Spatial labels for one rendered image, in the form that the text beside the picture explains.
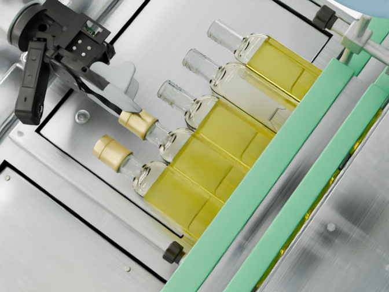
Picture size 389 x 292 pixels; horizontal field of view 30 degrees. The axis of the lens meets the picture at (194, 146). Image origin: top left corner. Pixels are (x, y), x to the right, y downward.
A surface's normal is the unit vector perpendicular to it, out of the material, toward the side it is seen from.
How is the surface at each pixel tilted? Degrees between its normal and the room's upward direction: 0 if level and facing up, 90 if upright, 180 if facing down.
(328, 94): 90
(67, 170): 90
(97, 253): 90
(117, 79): 83
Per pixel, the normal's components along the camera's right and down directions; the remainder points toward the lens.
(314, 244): 0.00, -0.29
